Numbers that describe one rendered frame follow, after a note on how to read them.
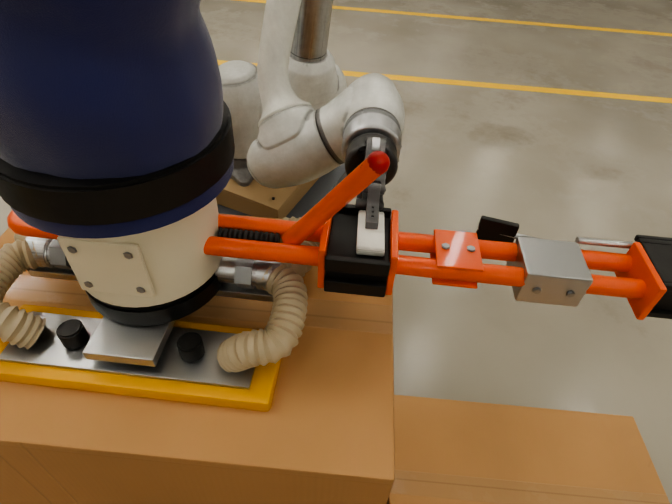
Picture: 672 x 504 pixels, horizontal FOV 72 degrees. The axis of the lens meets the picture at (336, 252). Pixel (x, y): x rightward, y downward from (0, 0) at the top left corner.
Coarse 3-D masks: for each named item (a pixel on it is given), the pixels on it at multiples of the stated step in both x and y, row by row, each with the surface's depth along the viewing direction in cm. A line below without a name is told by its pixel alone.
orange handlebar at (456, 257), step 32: (224, 224) 54; (256, 224) 54; (288, 224) 54; (224, 256) 52; (256, 256) 51; (288, 256) 51; (448, 256) 50; (480, 256) 51; (512, 256) 53; (608, 256) 52; (608, 288) 49; (640, 288) 49
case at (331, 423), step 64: (192, 320) 60; (256, 320) 61; (320, 320) 61; (384, 320) 62; (0, 384) 53; (320, 384) 54; (384, 384) 55; (0, 448) 49; (64, 448) 48; (128, 448) 48; (192, 448) 48; (256, 448) 49; (320, 448) 49; (384, 448) 49
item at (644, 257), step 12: (636, 252) 51; (648, 252) 51; (660, 252) 51; (636, 264) 51; (648, 264) 49; (660, 264) 50; (624, 276) 53; (636, 276) 51; (648, 276) 49; (660, 276) 48; (648, 288) 49; (660, 288) 47; (636, 300) 51; (648, 300) 49; (660, 300) 50; (636, 312) 50; (648, 312) 49; (660, 312) 50
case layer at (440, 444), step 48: (432, 432) 106; (480, 432) 106; (528, 432) 107; (576, 432) 108; (624, 432) 108; (432, 480) 98; (480, 480) 99; (528, 480) 99; (576, 480) 100; (624, 480) 100
